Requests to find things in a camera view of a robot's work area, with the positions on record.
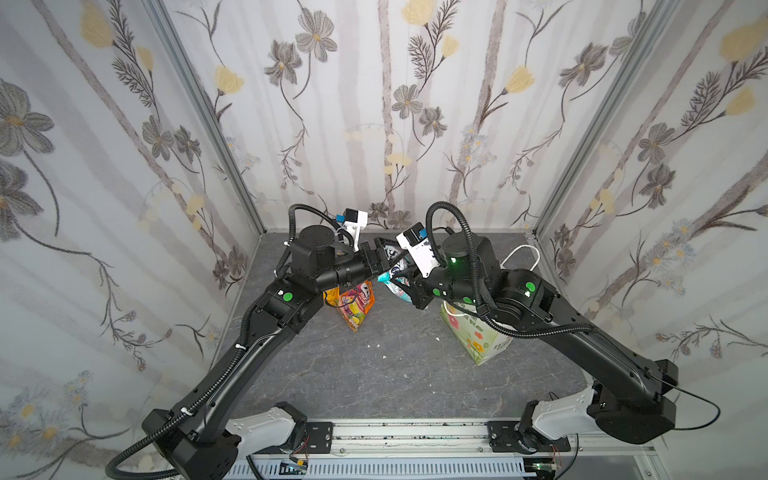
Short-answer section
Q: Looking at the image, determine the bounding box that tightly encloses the teal mint candy packet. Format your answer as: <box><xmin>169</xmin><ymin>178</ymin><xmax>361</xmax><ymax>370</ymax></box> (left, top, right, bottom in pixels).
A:
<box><xmin>377</xmin><ymin>264</ymin><xmax>412</xmax><ymax>303</ymax></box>

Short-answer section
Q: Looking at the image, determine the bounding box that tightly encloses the orange snack packet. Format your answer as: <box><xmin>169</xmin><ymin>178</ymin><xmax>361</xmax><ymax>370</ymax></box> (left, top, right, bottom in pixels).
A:
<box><xmin>324</xmin><ymin>281</ymin><xmax>375</xmax><ymax>332</ymax></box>

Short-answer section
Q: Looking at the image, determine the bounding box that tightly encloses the white floral paper bag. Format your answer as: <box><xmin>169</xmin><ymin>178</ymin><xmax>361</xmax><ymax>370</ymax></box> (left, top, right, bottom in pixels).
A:
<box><xmin>439</xmin><ymin>244</ymin><xmax>541</xmax><ymax>367</ymax></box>

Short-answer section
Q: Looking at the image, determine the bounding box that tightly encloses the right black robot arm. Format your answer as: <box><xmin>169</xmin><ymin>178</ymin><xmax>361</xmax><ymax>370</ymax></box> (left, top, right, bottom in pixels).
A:
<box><xmin>399</xmin><ymin>201</ymin><xmax>681</xmax><ymax>454</ymax></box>

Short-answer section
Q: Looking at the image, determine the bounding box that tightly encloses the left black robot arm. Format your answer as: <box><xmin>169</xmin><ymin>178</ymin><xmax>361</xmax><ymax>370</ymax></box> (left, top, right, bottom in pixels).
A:
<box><xmin>105</xmin><ymin>204</ymin><xmax>390</xmax><ymax>479</ymax></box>

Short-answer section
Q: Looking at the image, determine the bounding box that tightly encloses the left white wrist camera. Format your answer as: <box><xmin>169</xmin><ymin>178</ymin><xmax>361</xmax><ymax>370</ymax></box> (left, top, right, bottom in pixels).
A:
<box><xmin>336</xmin><ymin>208</ymin><xmax>368</xmax><ymax>251</ymax></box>

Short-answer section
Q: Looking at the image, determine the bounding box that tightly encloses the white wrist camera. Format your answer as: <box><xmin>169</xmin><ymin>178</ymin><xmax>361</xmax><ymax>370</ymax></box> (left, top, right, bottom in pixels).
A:
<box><xmin>396</xmin><ymin>222</ymin><xmax>445</xmax><ymax>278</ymax></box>
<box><xmin>336</xmin><ymin>208</ymin><xmax>368</xmax><ymax>251</ymax></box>

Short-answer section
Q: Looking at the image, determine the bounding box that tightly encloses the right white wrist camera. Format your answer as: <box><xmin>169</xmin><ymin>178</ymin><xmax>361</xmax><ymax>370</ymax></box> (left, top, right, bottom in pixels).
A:
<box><xmin>396</xmin><ymin>222</ymin><xmax>445</xmax><ymax>278</ymax></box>

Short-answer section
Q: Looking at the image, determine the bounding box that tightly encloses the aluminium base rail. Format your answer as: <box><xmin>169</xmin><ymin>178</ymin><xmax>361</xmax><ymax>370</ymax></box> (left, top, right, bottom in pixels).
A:
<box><xmin>161</xmin><ymin>416</ymin><xmax>655</xmax><ymax>463</ymax></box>

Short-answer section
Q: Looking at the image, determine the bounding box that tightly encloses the white vented cable duct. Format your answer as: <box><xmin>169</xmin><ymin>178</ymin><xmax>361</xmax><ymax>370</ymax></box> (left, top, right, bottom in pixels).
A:
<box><xmin>225</xmin><ymin>458</ymin><xmax>536</xmax><ymax>479</ymax></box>

